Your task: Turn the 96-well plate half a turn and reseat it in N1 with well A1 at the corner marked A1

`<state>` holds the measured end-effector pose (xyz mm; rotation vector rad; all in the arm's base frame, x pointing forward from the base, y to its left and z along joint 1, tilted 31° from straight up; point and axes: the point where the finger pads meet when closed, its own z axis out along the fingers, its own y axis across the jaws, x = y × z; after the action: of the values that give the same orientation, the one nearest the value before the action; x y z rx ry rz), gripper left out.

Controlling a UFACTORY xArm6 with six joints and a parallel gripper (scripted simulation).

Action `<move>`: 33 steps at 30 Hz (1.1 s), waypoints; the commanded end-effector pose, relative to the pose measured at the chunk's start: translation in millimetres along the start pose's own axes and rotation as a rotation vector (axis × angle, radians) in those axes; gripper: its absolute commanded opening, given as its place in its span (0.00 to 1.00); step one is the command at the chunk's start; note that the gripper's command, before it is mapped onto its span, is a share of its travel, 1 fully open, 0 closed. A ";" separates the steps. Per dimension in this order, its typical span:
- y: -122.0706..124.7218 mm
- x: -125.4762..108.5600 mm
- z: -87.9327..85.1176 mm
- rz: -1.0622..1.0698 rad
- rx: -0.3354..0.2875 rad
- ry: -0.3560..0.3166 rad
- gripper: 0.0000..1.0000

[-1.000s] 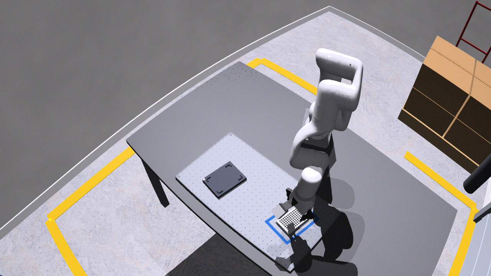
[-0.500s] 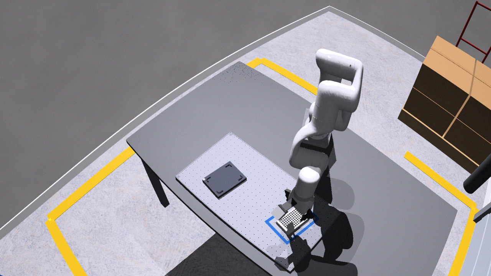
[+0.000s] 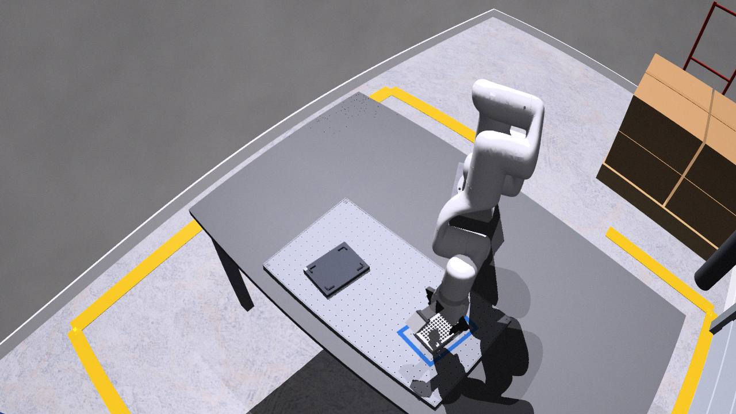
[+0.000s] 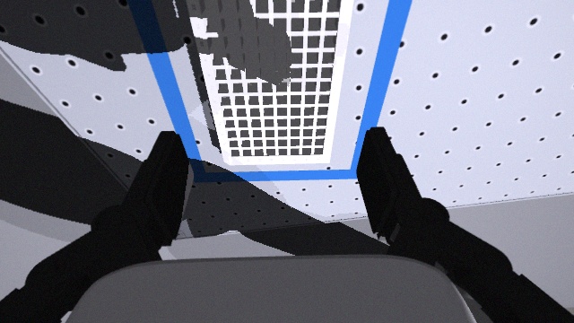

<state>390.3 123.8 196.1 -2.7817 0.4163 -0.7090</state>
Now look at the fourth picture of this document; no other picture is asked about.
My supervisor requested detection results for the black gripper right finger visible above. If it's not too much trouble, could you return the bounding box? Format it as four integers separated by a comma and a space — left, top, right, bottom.
356, 127, 574, 323

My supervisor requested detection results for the blue tape outline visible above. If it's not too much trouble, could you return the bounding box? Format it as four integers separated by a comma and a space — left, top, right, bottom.
127, 0, 413, 183

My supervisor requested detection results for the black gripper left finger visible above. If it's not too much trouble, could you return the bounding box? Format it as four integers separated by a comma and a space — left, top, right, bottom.
0, 131, 194, 323

